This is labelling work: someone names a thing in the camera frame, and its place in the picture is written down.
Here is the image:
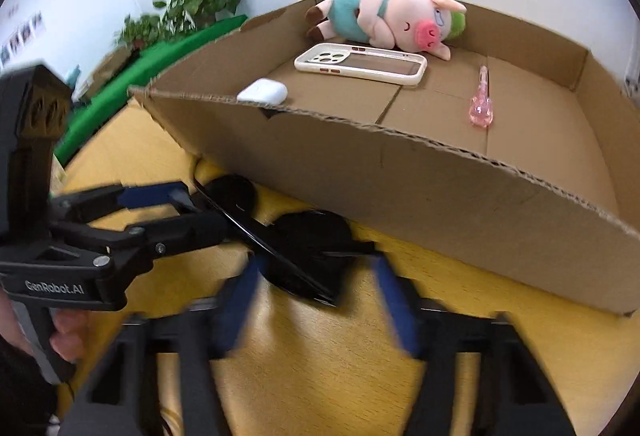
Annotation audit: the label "white phone case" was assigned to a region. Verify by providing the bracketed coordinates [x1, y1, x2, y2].
[293, 42, 429, 87]

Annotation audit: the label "small pink translucent tool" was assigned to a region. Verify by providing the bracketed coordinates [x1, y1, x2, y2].
[468, 65, 493, 129]

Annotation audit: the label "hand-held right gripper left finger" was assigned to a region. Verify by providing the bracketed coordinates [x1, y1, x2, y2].
[60, 261, 263, 436]

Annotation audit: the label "small brown cardboard carton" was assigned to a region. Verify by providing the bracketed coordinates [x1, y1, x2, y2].
[87, 47, 133, 90]

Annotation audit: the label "person's left hand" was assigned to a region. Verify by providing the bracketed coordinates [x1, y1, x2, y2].
[0, 293, 90, 363]

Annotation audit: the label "brown cardboard box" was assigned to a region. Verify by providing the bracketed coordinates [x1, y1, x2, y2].
[127, 0, 640, 317]

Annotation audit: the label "white earbuds case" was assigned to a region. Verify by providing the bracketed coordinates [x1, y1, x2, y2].
[236, 79, 289, 106]

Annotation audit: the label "pink pig plush toy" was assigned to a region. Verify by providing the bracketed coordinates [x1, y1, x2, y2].
[306, 0, 467, 62]

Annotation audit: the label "small potted green plant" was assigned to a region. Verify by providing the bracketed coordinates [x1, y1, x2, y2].
[116, 14, 166, 50]

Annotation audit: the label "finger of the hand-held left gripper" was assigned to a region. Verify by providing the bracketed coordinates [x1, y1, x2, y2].
[52, 212, 236, 268]
[50, 181, 201, 223]

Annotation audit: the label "row of wall photos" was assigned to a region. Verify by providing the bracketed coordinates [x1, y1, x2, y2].
[0, 14, 46, 67]

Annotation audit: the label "black sunglasses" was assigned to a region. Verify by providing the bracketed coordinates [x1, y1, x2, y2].
[192, 173, 378, 307]

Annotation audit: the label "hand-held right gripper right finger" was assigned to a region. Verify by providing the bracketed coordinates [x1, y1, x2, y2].
[372, 256, 576, 436]

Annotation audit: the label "green covered table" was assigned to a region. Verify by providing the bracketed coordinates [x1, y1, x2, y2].
[52, 15, 249, 167]

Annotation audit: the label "person's left forearm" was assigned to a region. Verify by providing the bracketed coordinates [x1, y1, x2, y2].
[0, 343, 63, 436]

